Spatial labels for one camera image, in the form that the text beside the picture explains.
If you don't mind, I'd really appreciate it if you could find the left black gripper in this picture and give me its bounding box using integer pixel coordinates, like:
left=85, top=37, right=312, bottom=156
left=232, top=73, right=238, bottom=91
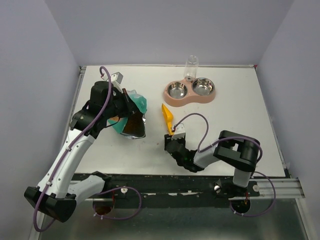
left=104, top=88, right=140, bottom=119

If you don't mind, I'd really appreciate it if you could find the teal dog food bag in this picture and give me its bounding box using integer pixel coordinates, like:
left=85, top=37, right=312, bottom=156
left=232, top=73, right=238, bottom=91
left=107, top=90, right=147, bottom=140

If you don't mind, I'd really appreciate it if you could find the yellow plastic scoop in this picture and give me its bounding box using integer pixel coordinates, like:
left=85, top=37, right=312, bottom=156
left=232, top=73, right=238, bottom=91
left=161, top=103, right=175, bottom=136

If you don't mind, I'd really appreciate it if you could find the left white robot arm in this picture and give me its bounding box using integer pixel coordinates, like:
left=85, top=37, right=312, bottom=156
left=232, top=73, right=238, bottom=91
left=24, top=80, right=139, bottom=223

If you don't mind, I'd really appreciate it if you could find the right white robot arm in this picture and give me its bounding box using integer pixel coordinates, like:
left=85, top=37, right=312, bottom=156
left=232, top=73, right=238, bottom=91
left=164, top=130, right=263, bottom=196

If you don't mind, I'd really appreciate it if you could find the pink double pet bowl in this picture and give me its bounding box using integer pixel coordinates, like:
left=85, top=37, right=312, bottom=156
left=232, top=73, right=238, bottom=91
left=163, top=77, right=216, bottom=107

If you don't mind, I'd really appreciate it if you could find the clear water bottle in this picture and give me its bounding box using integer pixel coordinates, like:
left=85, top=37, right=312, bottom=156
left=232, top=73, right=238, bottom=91
left=183, top=55, right=199, bottom=82

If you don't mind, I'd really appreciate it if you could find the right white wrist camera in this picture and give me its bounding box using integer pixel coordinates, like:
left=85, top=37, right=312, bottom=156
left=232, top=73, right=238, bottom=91
left=171, top=123, right=186, bottom=140

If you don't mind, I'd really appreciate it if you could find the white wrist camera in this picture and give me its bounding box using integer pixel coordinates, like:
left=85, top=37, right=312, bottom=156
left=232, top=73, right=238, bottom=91
left=110, top=72, right=123, bottom=93
left=171, top=123, right=186, bottom=140

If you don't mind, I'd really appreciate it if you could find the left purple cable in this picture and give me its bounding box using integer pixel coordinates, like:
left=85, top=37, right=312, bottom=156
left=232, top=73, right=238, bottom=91
left=32, top=65, right=142, bottom=233

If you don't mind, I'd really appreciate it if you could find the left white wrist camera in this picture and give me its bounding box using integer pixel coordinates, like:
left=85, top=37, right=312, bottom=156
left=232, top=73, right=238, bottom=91
left=110, top=72, right=123, bottom=93

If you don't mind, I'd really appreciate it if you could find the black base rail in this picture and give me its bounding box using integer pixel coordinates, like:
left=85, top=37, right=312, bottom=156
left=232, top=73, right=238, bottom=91
left=81, top=172, right=261, bottom=209

